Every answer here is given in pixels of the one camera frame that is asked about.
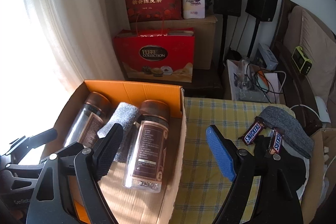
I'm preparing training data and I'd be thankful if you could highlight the grey knit headband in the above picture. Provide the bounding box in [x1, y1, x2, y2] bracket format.
[258, 106, 314, 159]

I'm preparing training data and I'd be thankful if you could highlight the yellow plaid cloth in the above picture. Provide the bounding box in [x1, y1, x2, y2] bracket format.
[170, 97, 268, 223]

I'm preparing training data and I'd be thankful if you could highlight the red ferrero gift bag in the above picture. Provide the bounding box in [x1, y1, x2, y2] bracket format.
[113, 28, 195, 83]

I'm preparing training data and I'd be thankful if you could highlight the beige sofa cushion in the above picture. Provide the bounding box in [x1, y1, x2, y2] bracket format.
[284, 6, 335, 104]

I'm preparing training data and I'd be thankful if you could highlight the white tissue roll pack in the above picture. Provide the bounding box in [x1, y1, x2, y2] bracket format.
[182, 0, 205, 19]

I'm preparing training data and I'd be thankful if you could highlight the white curtain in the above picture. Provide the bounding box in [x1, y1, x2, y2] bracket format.
[24, 0, 130, 90]

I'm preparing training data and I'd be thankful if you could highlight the glass jar left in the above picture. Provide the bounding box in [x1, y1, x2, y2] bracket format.
[63, 92, 112, 148]

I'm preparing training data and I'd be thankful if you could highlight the glass jar right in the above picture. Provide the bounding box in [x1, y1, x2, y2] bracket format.
[122, 100, 170, 193]

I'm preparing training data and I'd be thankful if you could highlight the right black speaker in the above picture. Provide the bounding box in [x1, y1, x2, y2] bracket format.
[244, 0, 280, 59]

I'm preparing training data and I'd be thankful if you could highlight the orange cardboard box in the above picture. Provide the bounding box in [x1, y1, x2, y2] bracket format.
[43, 80, 186, 223]

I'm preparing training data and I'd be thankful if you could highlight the white mesh garment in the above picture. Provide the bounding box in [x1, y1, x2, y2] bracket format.
[296, 155, 310, 202]

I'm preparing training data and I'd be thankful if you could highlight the small white blue box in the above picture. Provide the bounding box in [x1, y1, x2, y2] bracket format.
[253, 43, 278, 71]

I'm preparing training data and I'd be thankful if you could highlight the snickers bar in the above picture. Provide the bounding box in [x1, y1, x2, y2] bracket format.
[239, 117, 266, 145]
[267, 127, 283, 156]

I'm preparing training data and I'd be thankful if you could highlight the glass jar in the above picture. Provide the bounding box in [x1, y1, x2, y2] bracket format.
[122, 100, 170, 193]
[63, 92, 112, 148]

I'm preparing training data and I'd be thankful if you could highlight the box of cables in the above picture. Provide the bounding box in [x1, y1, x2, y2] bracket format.
[224, 59, 286, 104]

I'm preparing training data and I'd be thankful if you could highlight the dark low cabinet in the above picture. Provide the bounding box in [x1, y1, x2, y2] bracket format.
[126, 69, 226, 100]

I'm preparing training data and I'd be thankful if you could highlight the large brown cardboard box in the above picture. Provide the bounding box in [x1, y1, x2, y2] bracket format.
[129, 15, 219, 71]

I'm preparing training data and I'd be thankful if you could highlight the white charging cable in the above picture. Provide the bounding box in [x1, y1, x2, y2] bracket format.
[290, 103, 321, 119]

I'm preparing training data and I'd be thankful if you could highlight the open brown cardboard box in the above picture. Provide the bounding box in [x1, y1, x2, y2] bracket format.
[301, 128, 335, 223]

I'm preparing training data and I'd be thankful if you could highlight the white rounded device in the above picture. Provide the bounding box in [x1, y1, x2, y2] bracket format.
[314, 96, 331, 123]

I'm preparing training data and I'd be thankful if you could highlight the green yellow portable device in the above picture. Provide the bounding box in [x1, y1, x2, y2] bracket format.
[291, 46, 312, 76]

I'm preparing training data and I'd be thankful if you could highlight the grey rolled sock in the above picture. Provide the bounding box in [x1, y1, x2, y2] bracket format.
[97, 102, 140, 163]

